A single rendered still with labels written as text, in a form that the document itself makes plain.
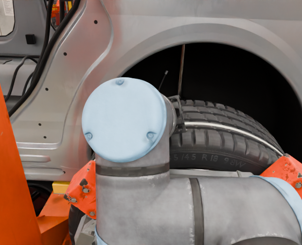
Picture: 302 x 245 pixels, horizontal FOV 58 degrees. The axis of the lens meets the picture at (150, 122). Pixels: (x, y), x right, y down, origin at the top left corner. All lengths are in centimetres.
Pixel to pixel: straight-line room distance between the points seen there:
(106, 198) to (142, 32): 62
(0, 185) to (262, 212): 48
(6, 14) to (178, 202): 538
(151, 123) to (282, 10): 68
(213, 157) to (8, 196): 44
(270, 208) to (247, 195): 3
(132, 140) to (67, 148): 81
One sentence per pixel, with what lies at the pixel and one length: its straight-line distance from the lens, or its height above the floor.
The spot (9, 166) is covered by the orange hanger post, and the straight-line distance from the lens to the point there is 63.
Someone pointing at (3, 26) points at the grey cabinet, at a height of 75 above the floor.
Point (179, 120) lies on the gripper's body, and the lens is 44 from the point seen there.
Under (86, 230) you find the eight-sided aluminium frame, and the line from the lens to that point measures 66.
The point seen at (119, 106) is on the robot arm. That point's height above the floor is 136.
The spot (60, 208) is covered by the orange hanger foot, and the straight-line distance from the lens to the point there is 118.
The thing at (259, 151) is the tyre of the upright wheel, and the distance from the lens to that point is 64.
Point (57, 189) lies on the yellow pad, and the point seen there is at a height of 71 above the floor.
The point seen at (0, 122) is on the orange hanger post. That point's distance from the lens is 60.
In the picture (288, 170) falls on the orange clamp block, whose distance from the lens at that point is 59.
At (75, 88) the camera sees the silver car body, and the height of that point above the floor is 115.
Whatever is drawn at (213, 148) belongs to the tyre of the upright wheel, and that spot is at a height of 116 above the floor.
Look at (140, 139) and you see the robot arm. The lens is 27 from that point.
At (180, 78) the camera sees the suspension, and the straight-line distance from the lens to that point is 117.
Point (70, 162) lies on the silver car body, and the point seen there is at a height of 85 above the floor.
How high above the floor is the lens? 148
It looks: 28 degrees down
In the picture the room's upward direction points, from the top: straight up
